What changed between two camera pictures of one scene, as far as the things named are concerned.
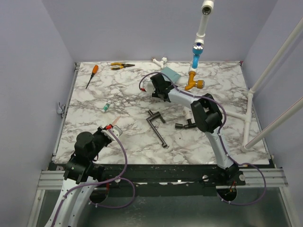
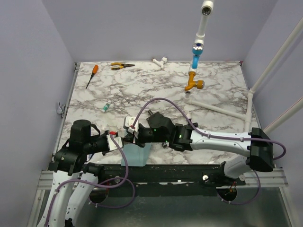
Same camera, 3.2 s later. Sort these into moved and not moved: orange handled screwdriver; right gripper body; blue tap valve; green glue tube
Moved: right gripper body
Not moved: orange handled screwdriver; blue tap valve; green glue tube
